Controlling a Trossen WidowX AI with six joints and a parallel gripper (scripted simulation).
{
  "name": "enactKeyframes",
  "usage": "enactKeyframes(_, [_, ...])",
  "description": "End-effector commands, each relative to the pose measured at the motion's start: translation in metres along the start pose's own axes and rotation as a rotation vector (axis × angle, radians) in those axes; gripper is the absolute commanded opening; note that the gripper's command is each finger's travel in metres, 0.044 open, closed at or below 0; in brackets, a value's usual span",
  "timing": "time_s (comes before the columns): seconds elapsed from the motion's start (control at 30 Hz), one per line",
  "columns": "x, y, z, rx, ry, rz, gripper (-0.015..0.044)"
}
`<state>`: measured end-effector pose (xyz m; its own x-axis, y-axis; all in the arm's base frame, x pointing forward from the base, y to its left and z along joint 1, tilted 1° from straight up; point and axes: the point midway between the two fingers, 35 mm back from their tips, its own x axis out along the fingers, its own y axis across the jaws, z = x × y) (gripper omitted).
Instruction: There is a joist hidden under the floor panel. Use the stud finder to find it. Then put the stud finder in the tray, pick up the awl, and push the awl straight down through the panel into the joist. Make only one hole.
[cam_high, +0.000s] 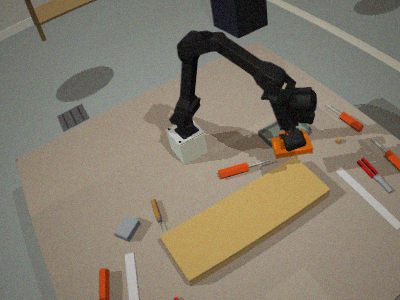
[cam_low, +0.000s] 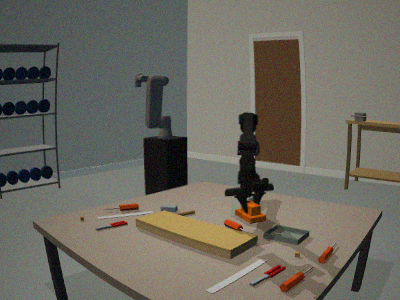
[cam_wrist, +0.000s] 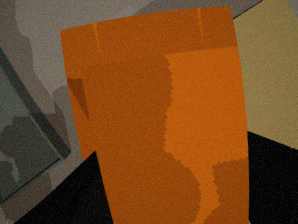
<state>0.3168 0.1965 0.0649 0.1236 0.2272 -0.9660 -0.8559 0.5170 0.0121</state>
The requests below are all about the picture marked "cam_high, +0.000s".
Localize orange-handled awl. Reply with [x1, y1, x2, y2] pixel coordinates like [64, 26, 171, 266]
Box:
[371, 138, 400, 170]
[218, 159, 272, 179]
[327, 105, 363, 132]
[99, 268, 110, 300]

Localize tan floor panel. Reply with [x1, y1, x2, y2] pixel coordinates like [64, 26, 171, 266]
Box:
[159, 156, 330, 286]

